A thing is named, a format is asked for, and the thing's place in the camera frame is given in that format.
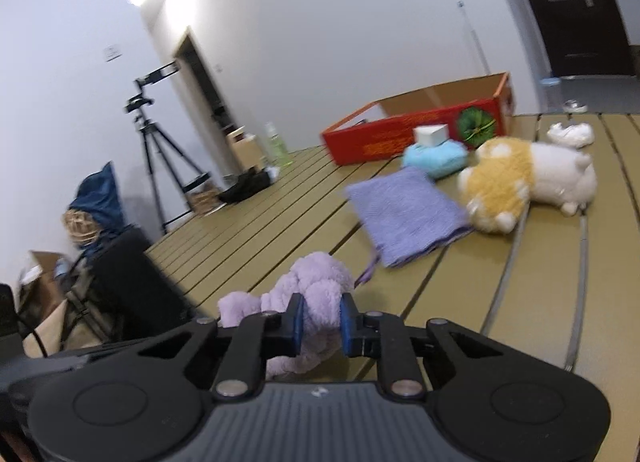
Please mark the blue bag on chair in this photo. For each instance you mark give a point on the blue bag on chair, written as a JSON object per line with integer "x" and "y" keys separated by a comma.
{"x": 98, "y": 197}

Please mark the small white box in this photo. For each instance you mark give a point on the small white box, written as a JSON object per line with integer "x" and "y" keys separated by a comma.
{"x": 430, "y": 136}

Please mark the white thin pole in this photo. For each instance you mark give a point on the white thin pole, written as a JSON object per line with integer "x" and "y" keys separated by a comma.
{"x": 478, "y": 48}

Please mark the small white crumpled item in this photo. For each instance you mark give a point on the small white crumpled item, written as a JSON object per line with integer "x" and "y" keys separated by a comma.
{"x": 575, "y": 136}

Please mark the red cardboard box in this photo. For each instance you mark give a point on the red cardboard box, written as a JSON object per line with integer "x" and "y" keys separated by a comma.
{"x": 472, "y": 109}

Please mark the black camera tripod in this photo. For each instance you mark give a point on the black camera tripod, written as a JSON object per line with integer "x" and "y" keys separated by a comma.
{"x": 155, "y": 139}

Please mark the dark interior doorway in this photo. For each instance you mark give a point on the dark interior doorway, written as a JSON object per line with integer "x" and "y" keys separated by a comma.
{"x": 190, "y": 59}

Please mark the dark brown entrance door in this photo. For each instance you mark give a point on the dark brown entrance door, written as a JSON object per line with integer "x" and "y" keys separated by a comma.
{"x": 583, "y": 37}

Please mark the woven straw basket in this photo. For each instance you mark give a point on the woven straw basket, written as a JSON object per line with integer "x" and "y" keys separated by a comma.
{"x": 81, "y": 227}

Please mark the white and yellow plush dog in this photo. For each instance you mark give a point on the white and yellow plush dog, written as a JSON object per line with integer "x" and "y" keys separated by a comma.
{"x": 511, "y": 172}

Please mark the purple knitted cloth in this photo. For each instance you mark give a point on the purple knitted cloth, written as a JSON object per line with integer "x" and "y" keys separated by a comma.
{"x": 405, "y": 216}

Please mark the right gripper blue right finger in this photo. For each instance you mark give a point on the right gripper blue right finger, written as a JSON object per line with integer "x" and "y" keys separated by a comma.
{"x": 360, "y": 336}

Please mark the brown cardboard carton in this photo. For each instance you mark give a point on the brown cardboard carton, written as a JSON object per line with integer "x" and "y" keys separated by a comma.
{"x": 246, "y": 149}

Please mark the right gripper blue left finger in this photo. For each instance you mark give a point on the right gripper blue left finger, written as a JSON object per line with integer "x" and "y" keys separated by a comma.
{"x": 284, "y": 331}

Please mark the light blue plush pouch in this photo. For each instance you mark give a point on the light blue plush pouch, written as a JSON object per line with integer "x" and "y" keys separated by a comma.
{"x": 436, "y": 162}

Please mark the clear snack jar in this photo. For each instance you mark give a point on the clear snack jar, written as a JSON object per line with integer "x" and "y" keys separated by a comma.
{"x": 204, "y": 200}

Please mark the black chair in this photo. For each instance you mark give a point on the black chair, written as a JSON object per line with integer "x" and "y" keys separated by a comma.
{"x": 116, "y": 290}

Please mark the black gloves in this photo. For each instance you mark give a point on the black gloves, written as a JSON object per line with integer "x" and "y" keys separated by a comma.
{"x": 251, "y": 182}

